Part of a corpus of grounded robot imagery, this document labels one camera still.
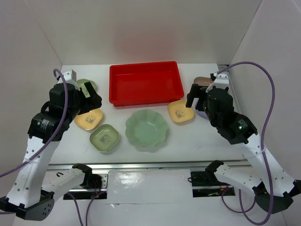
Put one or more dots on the aluminium rail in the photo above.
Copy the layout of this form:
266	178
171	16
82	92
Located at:
150	165

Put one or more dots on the yellow panda plate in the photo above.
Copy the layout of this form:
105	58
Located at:
178	111
90	120

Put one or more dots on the green panda plate front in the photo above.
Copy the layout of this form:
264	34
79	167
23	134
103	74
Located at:
104	138

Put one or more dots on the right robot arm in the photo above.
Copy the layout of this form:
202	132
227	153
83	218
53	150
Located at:
273	188

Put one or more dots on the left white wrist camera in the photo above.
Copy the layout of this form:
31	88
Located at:
70	76

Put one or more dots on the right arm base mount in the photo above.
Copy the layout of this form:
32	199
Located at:
204	185

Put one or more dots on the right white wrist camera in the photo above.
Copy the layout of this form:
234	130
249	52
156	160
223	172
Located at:
220	81

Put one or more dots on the green panda plate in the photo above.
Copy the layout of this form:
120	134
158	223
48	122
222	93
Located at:
104	138
81	83

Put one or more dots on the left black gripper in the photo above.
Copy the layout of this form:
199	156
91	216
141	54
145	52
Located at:
90	102

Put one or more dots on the large green scalloped bowl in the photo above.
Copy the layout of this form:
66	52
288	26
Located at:
146	128

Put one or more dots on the red plastic bin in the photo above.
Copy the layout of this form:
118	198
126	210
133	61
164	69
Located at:
145	84

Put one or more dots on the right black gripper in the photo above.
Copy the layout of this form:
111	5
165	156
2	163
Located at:
194	92

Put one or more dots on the pink-brown panda plate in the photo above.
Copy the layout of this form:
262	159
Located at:
203	81

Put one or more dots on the purple panda plate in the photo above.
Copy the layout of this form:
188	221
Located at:
201	114

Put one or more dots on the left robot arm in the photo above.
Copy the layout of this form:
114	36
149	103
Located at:
29	198

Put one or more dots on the green panda plate back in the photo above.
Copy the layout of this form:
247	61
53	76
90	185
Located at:
81	83

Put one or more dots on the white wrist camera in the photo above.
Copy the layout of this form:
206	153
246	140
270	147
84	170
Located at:
220	81
70	76

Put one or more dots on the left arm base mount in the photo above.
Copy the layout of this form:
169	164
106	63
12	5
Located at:
98	189

